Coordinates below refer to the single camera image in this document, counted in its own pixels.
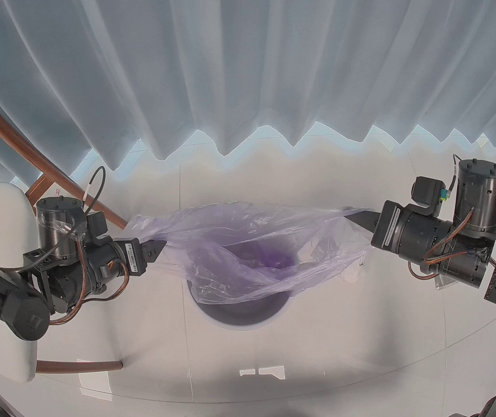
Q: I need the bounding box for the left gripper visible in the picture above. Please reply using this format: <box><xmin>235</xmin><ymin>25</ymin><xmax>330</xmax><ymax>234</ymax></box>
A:
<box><xmin>86</xmin><ymin>237</ymin><xmax>148</xmax><ymax>297</ymax></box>

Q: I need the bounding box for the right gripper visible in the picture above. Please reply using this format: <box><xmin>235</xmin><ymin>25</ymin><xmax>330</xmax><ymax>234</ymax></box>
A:
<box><xmin>370</xmin><ymin>200</ymin><xmax>453</xmax><ymax>262</ymax></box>

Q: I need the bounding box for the purple plastic bag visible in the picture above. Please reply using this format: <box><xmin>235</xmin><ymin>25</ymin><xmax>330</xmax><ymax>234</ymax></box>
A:
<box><xmin>124</xmin><ymin>200</ymin><xmax>370</xmax><ymax>306</ymax></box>

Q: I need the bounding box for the wooden chair with white cushions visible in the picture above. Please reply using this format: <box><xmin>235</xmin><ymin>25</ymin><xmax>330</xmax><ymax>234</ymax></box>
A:
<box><xmin>0</xmin><ymin>83</ymin><xmax>129</xmax><ymax>384</ymax></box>

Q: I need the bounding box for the pale blue curtain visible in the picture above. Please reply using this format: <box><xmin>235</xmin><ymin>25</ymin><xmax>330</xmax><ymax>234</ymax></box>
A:
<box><xmin>0</xmin><ymin>0</ymin><xmax>496</xmax><ymax>173</ymax></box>

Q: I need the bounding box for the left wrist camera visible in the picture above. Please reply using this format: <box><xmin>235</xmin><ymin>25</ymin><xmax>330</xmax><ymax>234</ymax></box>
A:
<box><xmin>84</xmin><ymin>212</ymin><xmax>110</xmax><ymax>246</ymax></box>

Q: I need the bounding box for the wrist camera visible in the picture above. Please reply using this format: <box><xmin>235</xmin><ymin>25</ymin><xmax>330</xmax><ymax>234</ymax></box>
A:
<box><xmin>410</xmin><ymin>176</ymin><xmax>449</xmax><ymax>219</ymax></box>
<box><xmin>84</xmin><ymin>212</ymin><xmax>110</xmax><ymax>246</ymax></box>

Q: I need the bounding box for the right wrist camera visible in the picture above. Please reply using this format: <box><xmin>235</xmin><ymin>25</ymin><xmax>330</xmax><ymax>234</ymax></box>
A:
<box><xmin>410</xmin><ymin>176</ymin><xmax>449</xmax><ymax>219</ymax></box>

